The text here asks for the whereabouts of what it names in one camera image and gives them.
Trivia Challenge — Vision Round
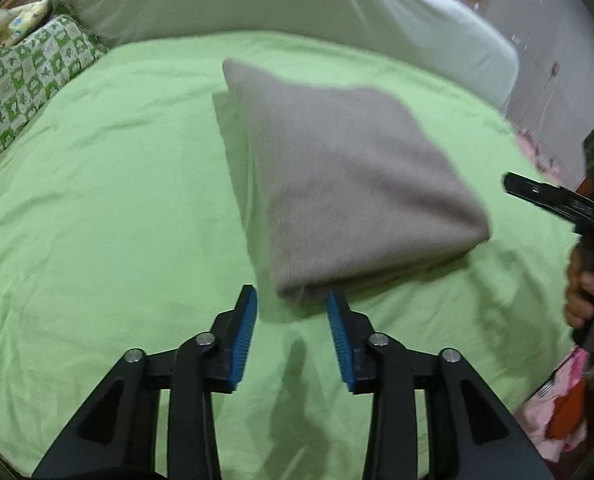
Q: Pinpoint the beige knit sweater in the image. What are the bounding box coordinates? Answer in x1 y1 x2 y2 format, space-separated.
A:
222 60 491 302

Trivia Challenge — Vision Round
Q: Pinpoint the pink blanket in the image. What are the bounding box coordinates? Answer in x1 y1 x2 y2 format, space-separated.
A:
514 127 593 463

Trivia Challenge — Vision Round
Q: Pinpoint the green bed sheet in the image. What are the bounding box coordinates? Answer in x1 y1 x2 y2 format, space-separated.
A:
0 32 576 479

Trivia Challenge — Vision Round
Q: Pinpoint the striped headboard cover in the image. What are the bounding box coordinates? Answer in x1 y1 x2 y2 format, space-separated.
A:
56 0 519 110

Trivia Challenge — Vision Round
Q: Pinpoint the green patterned pillow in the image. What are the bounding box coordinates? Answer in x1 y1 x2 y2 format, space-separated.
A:
0 14 108 155

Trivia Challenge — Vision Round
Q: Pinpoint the yellow floral quilt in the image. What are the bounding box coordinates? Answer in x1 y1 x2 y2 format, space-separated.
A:
0 0 53 50

